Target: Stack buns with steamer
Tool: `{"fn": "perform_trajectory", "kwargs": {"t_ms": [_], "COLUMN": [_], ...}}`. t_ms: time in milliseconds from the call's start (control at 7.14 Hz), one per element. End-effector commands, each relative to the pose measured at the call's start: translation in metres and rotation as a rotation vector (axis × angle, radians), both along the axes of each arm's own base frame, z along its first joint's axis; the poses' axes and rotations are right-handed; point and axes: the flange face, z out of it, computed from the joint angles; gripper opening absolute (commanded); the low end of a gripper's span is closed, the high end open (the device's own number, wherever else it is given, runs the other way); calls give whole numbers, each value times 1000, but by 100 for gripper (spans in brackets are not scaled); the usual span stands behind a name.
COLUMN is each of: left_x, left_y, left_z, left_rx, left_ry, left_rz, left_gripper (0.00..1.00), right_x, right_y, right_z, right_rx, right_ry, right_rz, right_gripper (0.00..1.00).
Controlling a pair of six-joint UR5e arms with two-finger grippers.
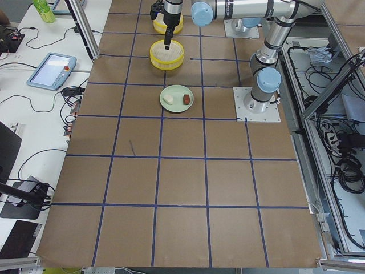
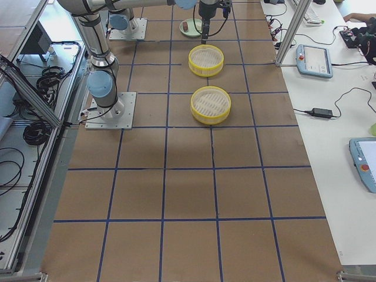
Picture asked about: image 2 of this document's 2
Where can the light green plate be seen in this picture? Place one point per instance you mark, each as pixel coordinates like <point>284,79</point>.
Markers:
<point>195,27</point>

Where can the black power adapter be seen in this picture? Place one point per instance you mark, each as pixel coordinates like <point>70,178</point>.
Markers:
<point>320,113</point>

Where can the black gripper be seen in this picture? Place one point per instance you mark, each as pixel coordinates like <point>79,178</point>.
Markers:
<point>206,10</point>

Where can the person hand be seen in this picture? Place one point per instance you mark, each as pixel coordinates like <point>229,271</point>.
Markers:
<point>351,17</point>

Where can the black circuit board box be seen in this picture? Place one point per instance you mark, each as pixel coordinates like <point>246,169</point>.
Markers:
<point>349,37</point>

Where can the blue teach pendant far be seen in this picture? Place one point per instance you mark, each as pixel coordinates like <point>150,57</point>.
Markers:
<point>314,61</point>

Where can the blue teach pendant near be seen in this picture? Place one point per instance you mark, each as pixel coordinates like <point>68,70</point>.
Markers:
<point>362,151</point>

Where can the yellow steamer basket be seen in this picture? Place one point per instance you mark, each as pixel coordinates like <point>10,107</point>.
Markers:
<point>206,60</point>
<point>210,105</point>

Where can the blue teach pendant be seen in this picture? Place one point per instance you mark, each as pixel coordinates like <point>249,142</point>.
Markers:
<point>362,151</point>
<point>314,61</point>

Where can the aluminium frame post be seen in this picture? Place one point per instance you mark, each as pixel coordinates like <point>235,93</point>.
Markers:
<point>291,31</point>

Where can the white keyboard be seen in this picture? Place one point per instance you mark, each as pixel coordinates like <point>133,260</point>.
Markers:
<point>311,18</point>

